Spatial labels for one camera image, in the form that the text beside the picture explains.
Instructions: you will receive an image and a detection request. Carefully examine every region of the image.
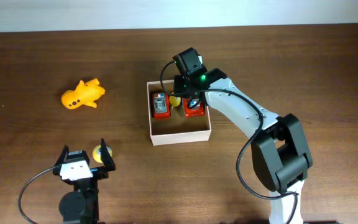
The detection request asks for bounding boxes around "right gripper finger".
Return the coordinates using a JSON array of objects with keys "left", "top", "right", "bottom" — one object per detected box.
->
[
  {"left": 187, "top": 91, "right": 201, "bottom": 110},
  {"left": 173, "top": 75, "right": 186, "bottom": 97}
]

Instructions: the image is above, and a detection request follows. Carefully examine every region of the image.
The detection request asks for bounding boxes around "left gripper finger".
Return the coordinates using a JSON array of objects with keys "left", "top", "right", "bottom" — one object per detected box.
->
[
  {"left": 100, "top": 138, "right": 116, "bottom": 172},
  {"left": 55, "top": 145, "right": 69, "bottom": 167}
]

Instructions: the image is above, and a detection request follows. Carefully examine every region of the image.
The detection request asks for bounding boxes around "red grey toy truck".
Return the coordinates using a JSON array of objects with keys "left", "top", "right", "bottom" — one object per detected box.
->
[{"left": 182, "top": 98, "right": 205, "bottom": 118}]

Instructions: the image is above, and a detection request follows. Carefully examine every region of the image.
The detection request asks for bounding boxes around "yellow round toy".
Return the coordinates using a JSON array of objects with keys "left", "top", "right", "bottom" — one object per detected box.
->
[{"left": 93, "top": 145, "right": 112, "bottom": 164}]

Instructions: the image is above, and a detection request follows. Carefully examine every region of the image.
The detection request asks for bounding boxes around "red toy car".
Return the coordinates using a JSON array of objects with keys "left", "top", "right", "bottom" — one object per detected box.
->
[{"left": 152, "top": 93, "right": 170, "bottom": 119}]

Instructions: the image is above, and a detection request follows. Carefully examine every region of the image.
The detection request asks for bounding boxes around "orange rubber toy animal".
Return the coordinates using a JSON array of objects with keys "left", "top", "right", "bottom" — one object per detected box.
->
[{"left": 61, "top": 78, "right": 106, "bottom": 110}]

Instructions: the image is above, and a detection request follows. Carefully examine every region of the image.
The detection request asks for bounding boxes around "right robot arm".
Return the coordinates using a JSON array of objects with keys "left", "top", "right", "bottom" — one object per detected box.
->
[{"left": 172, "top": 48, "right": 313, "bottom": 223}]

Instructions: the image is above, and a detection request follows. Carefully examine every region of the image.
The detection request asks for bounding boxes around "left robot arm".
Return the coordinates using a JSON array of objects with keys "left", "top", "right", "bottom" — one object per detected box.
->
[{"left": 53, "top": 139, "right": 116, "bottom": 224}]

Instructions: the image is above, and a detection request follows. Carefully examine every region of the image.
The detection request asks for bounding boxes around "white open cardboard box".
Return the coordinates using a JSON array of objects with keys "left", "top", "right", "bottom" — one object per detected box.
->
[{"left": 147, "top": 81, "right": 212, "bottom": 146}]

